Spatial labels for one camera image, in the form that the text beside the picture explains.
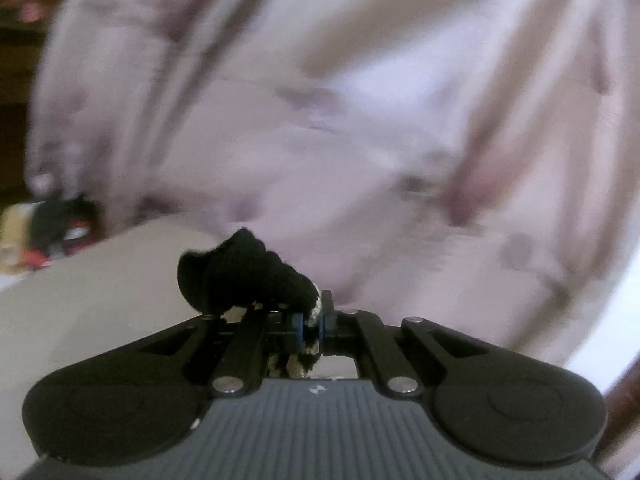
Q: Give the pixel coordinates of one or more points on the brown wooden furniture frame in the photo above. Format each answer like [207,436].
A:
[623,409]

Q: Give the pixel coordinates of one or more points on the grey fabric mattress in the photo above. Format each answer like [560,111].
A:
[118,291]

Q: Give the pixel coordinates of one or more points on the pink leaf print curtain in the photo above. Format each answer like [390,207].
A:
[475,162]

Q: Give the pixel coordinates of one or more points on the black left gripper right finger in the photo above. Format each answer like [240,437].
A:
[493,403]

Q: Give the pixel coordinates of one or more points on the clutter of small objects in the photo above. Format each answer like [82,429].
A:
[36,234]

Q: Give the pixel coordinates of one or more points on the black white striped knit sweater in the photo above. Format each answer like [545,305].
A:
[242,273]

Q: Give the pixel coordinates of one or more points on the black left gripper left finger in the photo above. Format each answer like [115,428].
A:
[142,398]

